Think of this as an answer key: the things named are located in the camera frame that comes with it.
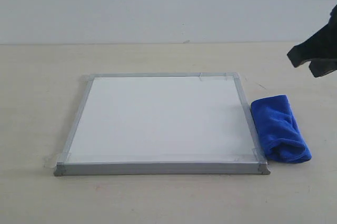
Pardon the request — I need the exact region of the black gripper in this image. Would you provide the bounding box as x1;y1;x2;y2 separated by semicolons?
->
287;6;337;78

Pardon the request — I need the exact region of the blue microfiber cloth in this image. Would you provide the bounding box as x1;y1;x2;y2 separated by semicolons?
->
251;95;312;164

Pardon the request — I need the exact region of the white board with metal frame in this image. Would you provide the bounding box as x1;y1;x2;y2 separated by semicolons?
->
54;73;270;176

